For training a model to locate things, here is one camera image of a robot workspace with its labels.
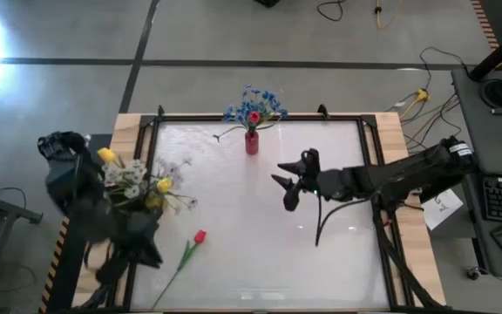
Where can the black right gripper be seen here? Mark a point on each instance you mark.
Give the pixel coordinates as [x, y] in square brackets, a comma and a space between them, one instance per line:
[323, 185]

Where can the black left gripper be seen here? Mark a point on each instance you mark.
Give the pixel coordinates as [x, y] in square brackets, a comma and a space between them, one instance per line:
[140, 227]

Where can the red glass vase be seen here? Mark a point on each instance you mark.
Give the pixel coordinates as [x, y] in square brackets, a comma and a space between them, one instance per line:
[252, 146]

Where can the white artificial flower bunch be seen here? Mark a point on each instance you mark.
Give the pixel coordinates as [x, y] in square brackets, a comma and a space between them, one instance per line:
[134, 176]
[173, 168]

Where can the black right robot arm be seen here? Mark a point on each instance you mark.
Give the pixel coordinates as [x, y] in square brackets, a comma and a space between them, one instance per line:
[408, 174]

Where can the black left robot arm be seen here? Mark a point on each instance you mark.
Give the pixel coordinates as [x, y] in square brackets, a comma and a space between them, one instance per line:
[68, 183]

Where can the yellow power plug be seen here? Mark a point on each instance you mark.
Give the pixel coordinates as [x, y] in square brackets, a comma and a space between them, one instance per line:
[422, 94]

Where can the white paper sheet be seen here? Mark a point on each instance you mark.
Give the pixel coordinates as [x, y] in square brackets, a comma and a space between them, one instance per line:
[445, 207]

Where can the black floor object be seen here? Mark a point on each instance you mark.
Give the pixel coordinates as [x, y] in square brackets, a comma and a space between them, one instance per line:
[268, 2]

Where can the gray desk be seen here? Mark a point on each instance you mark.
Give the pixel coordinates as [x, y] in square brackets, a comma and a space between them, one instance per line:
[473, 122]

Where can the black caster wheel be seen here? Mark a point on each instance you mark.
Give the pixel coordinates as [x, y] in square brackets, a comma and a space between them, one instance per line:
[473, 273]

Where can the black stand beam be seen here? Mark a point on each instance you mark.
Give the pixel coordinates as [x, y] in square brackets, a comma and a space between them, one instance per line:
[499, 52]

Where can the orange black hazard strip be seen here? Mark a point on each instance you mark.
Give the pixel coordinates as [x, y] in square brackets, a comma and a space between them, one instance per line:
[484, 22]

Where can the black frame clamp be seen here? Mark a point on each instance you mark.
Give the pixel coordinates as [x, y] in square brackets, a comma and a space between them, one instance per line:
[160, 111]
[322, 110]

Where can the black hazard-striped base plate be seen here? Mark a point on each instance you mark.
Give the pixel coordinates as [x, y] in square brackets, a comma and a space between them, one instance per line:
[65, 270]

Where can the black metal table frame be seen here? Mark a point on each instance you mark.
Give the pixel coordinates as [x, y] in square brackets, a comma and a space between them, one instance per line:
[190, 118]

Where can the gray metal table frame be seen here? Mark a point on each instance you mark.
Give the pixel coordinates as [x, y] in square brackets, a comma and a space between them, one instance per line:
[11, 211]

